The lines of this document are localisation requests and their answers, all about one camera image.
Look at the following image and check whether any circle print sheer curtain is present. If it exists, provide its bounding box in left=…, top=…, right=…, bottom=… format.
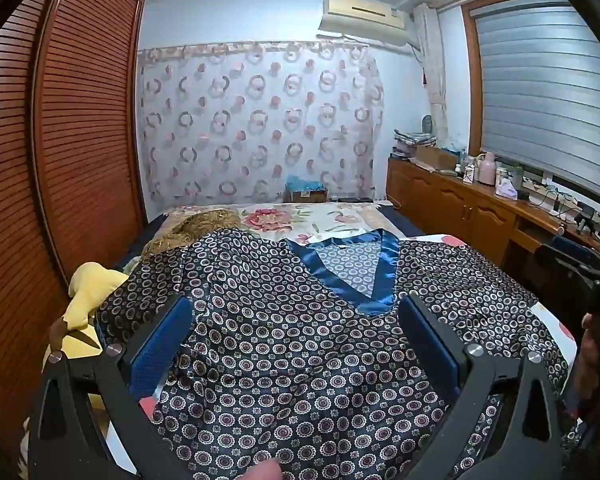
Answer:
left=136, top=40, right=385, bottom=206

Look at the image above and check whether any small cardboard box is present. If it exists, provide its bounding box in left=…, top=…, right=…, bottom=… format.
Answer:
left=289, top=189, right=328, bottom=204

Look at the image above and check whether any navy mattress cover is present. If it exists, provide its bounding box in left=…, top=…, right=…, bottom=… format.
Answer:
left=380, top=207, right=427, bottom=239

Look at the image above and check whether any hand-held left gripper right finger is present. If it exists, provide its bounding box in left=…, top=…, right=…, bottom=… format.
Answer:
left=397, top=294, right=566, bottom=480

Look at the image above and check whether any yellow garment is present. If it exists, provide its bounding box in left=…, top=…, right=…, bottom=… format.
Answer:
left=45, top=262, right=131, bottom=411

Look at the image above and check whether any white strawberry print sheet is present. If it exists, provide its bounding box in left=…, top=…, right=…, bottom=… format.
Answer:
left=97, top=232, right=573, bottom=466

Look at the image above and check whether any navy medallion print satin garment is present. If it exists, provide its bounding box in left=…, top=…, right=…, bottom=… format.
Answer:
left=95, top=227, right=571, bottom=480

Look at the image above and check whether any grey window blind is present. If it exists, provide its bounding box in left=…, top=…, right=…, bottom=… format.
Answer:
left=472, top=2, right=600, bottom=206

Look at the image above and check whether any person's right hand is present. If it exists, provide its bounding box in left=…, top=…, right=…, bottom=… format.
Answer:
left=580, top=312, right=600, bottom=413

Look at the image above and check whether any long wooden cabinet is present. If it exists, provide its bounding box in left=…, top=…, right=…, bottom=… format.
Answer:
left=386, top=157, right=600, bottom=271

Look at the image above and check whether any large cardboard box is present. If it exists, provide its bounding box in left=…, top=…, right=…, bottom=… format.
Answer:
left=415, top=145, right=458, bottom=171

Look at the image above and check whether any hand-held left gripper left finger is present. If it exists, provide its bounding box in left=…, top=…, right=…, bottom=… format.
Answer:
left=27, top=294, right=196, bottom=480

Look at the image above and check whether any beige floral bedsheet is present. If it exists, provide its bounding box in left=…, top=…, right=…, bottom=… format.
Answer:
left=150, top=202, right=396, bottom=256

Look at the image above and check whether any person's left hand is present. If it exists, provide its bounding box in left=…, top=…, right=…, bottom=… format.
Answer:
left=245, top=460, right=282, bottom=480

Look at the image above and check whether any stack of folded cloths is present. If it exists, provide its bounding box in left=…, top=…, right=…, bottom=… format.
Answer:
left=394, top=129, right=438, bottom=149

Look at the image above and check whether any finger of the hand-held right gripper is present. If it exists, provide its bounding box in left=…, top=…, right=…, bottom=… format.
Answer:
left=550, top=234, right=600, bottom=263

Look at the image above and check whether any tied beige curtain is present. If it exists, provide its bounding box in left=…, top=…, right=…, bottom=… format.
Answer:
left=412, top=2, right=451, bottom=141

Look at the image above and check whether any cream wall air conditioner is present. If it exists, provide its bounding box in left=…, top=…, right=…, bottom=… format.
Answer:
left=319, top=0, right=407, bottom=48

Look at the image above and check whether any pink thermos jug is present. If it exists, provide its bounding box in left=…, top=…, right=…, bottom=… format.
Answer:
left=479, top=151, right=497, bottom=186

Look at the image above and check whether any wooden louvered wardrobe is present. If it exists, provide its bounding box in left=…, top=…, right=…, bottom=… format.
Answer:
left=0, top=0, right=148, bottom=461

